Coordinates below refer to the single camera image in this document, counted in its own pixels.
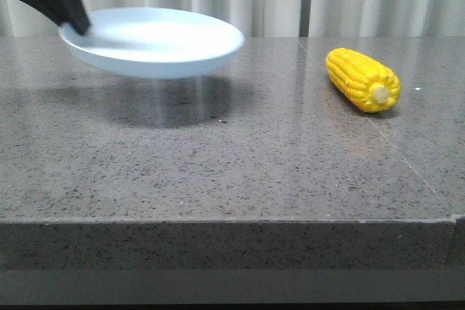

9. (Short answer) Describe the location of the light blue round plate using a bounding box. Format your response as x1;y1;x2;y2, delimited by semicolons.
58;7;245;79

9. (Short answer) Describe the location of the yellow corn cob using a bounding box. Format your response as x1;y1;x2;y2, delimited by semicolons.
325;48;402;113

